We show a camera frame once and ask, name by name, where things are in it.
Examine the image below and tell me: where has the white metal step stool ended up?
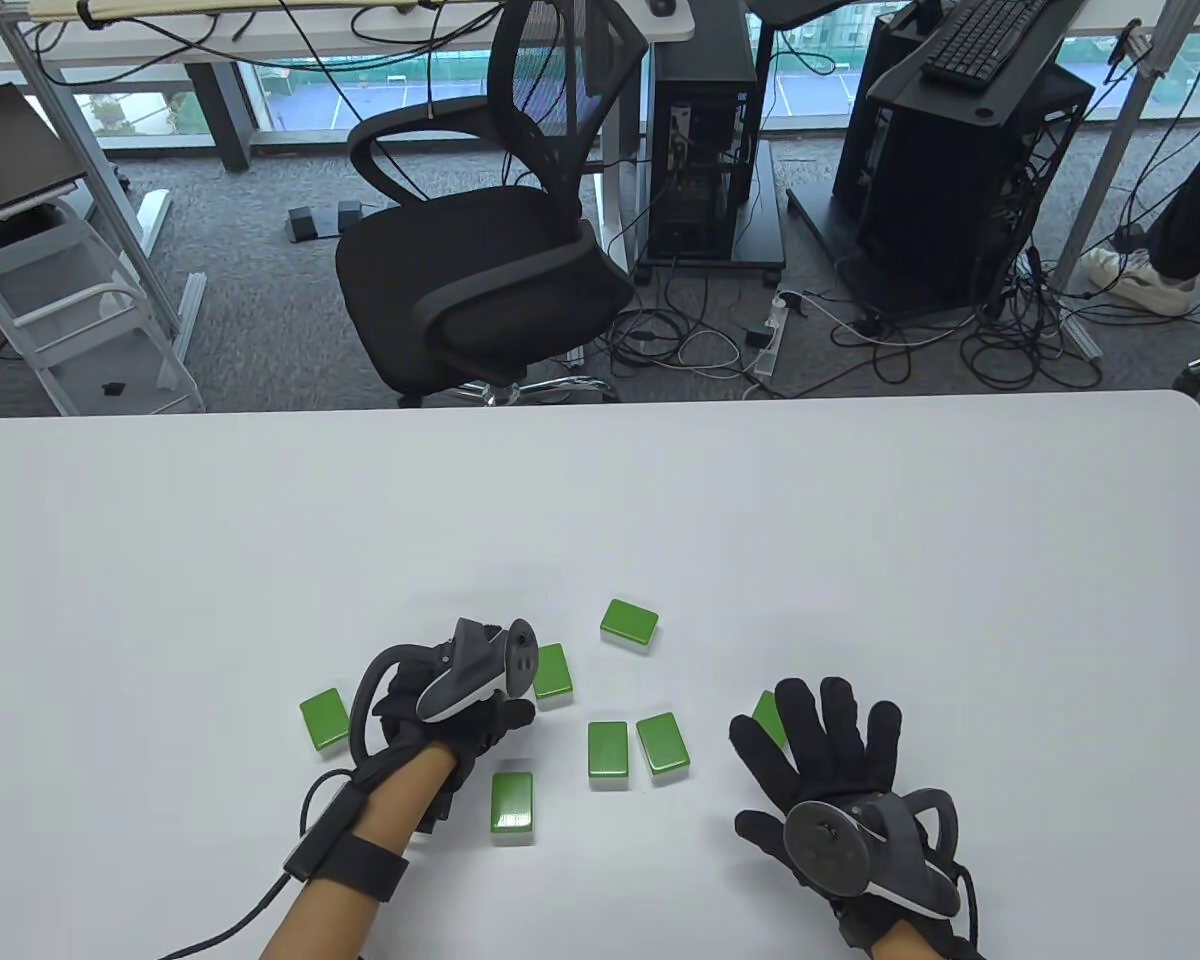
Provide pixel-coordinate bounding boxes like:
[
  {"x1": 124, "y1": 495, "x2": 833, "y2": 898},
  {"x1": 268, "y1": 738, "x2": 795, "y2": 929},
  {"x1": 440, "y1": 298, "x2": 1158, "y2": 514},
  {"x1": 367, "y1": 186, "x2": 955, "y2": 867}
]
[{"x1": 0, "y1": 195, "x2": 206, "y2": 416}]

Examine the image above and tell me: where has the grey hand controller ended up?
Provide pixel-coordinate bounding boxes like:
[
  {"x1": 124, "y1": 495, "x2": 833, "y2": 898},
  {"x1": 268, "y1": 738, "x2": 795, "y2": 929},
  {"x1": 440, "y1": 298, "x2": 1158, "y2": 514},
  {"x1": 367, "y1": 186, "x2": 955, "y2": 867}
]
[
  {"x1": 782, "y1": 788, "x2": 963, "y2": 921},
  {"x1": 348, "y1": 618, "x2": 541, "y2": 766}
]

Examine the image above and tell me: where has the black open computer rack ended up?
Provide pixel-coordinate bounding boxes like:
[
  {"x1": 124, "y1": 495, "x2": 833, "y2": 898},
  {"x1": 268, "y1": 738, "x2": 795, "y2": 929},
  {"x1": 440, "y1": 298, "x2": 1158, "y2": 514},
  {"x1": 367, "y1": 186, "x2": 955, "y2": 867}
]
[{"x1": 833, "y1": 0, "x2": 1096, "y2": 313}]

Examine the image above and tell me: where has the tangle of floor cables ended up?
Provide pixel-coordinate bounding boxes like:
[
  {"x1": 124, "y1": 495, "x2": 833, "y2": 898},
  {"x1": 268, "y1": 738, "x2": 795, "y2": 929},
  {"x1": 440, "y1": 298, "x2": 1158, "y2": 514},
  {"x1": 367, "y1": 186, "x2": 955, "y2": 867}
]
[{"x1": 600, "y1": 230, "x2": 1106, "y2": 391}]

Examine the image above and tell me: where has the black wheeled cart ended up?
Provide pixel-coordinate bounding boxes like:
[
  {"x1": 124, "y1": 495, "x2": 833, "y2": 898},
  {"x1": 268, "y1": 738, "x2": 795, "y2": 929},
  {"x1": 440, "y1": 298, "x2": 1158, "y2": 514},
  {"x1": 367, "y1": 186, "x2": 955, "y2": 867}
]
[{"x1": 632, "y1": 138, "x2": 788, "y2": 289}]

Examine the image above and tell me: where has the black keyboard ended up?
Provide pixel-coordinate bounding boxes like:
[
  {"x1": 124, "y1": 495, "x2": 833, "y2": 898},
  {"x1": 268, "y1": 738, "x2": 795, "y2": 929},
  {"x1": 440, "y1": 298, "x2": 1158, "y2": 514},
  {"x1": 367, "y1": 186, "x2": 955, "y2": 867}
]
[{"x1": 922, "y1": 0, "x2": 1058, "y2": 94}]

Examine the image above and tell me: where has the person's left hand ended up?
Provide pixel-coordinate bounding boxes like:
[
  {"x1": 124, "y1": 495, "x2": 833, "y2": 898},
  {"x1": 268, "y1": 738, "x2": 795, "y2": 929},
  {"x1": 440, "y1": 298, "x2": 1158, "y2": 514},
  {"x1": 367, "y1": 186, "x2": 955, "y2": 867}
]
[{"x1": 372, "y1": 660, "x2": 539, "y2": 837}]

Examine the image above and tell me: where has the person's left forearm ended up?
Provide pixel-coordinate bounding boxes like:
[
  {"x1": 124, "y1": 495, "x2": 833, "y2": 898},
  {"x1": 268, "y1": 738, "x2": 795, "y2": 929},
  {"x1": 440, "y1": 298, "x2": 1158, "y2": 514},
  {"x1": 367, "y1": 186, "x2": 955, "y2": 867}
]
[{"x1": 258, "y1": 745, "x2": 459, "y2": 960}]

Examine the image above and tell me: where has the black mesh office chair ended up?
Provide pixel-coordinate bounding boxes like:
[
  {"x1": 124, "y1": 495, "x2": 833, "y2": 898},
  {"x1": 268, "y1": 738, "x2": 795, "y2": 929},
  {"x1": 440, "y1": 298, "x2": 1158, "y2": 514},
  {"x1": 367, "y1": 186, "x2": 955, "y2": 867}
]
[{"x1": 335, "y1": 0, "x2": 651, "y2": 409}]

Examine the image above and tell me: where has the white power strip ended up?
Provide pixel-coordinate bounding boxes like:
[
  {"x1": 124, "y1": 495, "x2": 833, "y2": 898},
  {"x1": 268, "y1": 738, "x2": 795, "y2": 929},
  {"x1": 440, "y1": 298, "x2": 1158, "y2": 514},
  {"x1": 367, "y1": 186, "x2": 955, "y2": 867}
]
[{"x1": 743, "y1": 290, "x2": 801, "y2": 379}]

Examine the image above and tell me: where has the black keyboard shelf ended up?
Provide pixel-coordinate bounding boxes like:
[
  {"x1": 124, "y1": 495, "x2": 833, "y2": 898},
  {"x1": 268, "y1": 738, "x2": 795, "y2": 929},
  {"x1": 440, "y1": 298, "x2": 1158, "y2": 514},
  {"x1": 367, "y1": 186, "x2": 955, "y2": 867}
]
[{"x1": 865, "y1": 0, "x2": 1096, "y2": 126}]

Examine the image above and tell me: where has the black flat panel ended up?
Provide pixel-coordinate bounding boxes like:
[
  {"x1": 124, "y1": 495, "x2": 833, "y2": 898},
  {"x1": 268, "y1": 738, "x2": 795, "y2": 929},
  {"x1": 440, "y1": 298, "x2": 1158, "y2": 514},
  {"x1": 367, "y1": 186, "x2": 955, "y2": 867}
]
[{"x1": 0, "y1": 78, "x2": 89, "y2": 226}]

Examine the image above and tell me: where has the person's right hand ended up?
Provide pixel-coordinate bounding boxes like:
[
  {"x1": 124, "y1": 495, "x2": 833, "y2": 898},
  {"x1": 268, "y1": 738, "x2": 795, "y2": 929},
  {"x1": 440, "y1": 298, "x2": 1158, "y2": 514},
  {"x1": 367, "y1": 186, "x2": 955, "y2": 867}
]
[{"x1": 728, "y1": 677, "x2": 959, "y2": 951}]

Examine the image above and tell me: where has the black wrist strap module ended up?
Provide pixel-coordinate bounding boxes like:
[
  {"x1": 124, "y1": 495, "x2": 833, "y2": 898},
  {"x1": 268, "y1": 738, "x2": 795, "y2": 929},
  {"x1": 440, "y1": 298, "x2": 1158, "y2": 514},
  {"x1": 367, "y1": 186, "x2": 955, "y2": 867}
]
[{"x1": 282, "y1": 783, "x2": 409, "y2": 903}]

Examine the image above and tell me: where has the black computer tower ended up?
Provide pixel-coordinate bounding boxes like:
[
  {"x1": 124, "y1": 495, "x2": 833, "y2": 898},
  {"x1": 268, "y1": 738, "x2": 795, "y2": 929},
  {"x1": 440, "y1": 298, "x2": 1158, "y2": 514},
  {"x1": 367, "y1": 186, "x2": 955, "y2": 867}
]
[{"x1": 645, "y1": 0, "x2": 761, "y2": 263}]

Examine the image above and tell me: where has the aluminium frame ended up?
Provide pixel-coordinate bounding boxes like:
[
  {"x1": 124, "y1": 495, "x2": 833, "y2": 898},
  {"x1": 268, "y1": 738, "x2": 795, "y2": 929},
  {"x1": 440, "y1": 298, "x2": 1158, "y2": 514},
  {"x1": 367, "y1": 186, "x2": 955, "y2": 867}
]
[
  {"x1": 1053, "y1": 0, "x2": 1196, "y2": 361},
  {"x1": 0, "y1": 0, "x2": 208, "y2": 346}
]

